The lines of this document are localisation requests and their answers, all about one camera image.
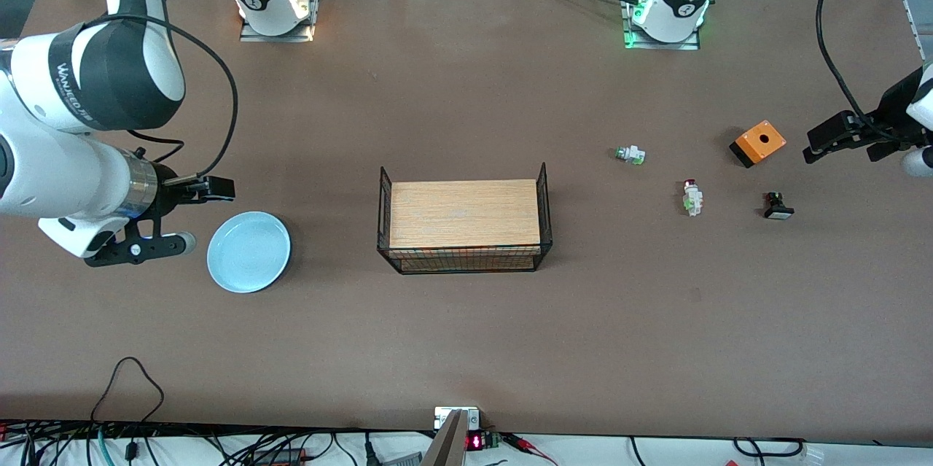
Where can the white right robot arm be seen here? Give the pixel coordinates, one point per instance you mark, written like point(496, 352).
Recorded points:
point(44, 174)

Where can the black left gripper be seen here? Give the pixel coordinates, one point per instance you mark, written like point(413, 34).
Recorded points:
point(894, 110)

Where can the black white-capped push button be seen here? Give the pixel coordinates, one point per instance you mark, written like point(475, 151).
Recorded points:
point(777, 208)

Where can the orange button enclosure box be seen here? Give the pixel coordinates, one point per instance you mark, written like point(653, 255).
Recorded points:
point(758, 142)

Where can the red black probe clip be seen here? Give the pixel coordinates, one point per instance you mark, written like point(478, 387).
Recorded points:
point(528, 446)

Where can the red digit display module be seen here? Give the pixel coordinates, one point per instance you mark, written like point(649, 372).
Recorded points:
point(477, 441)

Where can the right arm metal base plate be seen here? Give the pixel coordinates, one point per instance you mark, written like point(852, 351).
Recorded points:
point(251, 33)

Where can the light blue plate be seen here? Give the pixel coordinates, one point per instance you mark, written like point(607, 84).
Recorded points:
point(248, 253)

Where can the green push button switch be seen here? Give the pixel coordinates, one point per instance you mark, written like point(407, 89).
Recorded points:
point(631, 154)

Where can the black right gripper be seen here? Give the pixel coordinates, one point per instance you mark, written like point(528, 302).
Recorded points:
point(170, 189)

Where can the black power adapter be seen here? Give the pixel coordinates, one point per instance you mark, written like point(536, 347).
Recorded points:
point(280, 455)

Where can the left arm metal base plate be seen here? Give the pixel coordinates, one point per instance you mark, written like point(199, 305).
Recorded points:
point(692, 43)

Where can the red push button switch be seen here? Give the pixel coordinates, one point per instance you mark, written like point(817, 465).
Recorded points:
point(692, 198)

